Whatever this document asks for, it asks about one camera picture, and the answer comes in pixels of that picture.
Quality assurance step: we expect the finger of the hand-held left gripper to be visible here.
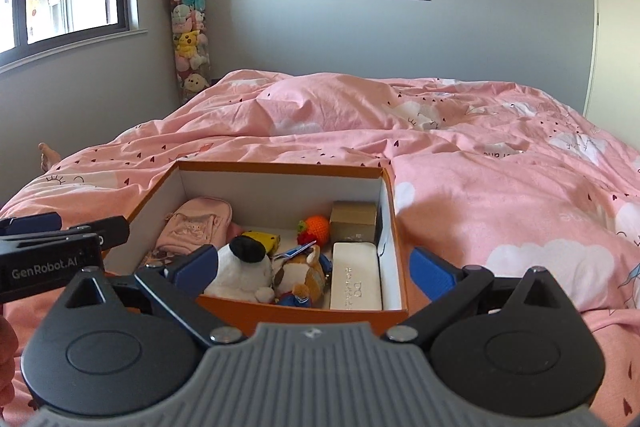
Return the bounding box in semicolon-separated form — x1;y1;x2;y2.
0;213;63;237
62;215;131;253

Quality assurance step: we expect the orange cardboard box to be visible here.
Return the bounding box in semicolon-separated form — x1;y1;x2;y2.
97;160;411;337

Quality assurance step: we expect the yellow small toy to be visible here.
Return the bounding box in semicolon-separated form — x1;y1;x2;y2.
241;230;281;255

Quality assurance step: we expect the white plush pink striped base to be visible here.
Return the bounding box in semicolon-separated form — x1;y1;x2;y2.
202;236;275;304

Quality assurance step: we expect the clear plush toy column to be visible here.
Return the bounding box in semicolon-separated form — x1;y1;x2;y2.
170;0;213;100

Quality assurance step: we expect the orange tiger plush blue outfit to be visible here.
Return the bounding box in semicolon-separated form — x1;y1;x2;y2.
270;243;333;309

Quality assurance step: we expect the person's left hand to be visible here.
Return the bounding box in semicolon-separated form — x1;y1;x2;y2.
0;314;21;410

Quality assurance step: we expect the orange crochet fruit toy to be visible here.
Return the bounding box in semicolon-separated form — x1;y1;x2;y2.
296;214;332;248

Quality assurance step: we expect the pink printed duvet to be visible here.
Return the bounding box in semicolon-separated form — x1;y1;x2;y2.
0;69;640;427

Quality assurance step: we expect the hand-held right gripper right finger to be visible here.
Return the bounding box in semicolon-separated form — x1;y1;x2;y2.
382;246;571;342

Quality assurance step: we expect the pink fabric pouch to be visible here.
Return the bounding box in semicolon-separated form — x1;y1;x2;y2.
150;197;235;260

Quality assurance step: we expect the white long box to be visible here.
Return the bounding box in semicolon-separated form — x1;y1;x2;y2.
329;241;384;312

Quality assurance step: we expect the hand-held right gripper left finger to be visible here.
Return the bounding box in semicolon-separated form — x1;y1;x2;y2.
62;244;246;348

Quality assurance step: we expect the white door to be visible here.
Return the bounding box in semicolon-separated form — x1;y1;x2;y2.
582;0;640;128

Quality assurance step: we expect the small square gift box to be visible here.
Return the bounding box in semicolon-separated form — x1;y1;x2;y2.
329;201;379;244

